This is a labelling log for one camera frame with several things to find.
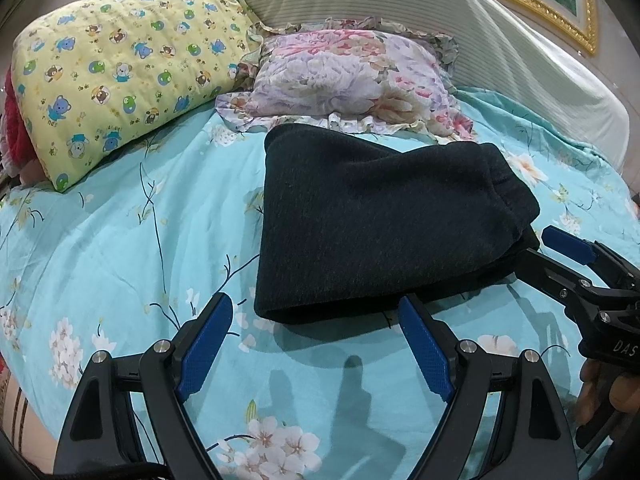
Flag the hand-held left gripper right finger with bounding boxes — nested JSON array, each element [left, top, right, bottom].
[[398, 294, 579, 480]]

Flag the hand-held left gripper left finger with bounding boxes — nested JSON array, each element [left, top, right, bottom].
[[52, 292, 234, 480]]

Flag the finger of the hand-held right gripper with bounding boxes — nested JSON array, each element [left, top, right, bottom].
[[515, 247, 582, 307], [542, 225, 640, 289]]

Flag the black pants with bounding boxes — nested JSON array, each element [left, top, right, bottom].
[[252, 124, 542, 328]]

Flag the person's right hand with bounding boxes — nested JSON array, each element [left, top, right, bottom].
[[574, 359, 640, 427]]

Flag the teal floral bed sheet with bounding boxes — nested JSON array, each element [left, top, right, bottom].
[[0, 85, 640, 480]]

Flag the pink floral ruffled pillow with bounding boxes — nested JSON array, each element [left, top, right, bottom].
[[215, 16, 476, 140]]

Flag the red cloth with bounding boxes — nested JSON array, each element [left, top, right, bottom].
[[0, 67, 37, 182]]

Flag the yellow bear print pillow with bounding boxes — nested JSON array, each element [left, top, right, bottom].
[[10, 0, 261, 193]]

